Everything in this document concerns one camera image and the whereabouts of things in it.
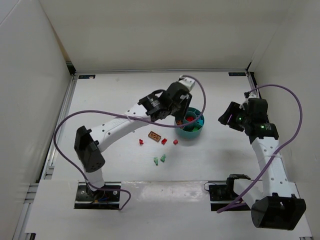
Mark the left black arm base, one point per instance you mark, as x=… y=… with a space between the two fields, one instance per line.
x=87 y=199

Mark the green lego slope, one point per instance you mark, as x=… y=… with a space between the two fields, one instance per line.
x=163 y=158
x=156 y=161

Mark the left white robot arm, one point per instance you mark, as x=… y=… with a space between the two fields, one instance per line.
x=90 y=143

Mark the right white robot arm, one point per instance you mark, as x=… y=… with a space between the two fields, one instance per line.
x=276 y=206

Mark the red arch lego piece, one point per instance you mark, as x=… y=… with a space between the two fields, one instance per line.
x=163 y=142

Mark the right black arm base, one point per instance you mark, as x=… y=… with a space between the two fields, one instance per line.
x=222 y=193

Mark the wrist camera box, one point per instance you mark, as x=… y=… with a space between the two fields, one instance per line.
x=250 y=95
x=188 y=82

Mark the teal divided round container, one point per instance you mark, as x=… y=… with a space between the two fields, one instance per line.
x=186 y=131

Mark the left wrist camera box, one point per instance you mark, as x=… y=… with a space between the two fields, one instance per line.
x=188 y=82

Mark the orange studded lego brick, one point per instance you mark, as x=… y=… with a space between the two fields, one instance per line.
x=179 y=122

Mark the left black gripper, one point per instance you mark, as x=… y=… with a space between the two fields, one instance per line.
x=182 y=101

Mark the orange flat lego plate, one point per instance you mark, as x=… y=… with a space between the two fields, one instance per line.
x=154 y=136

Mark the big red lego block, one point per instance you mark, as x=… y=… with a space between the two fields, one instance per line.
x=190 y=118

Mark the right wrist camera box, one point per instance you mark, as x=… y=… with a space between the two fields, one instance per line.
x=250 y=95

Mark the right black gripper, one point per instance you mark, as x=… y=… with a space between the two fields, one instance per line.
x=229 y=116

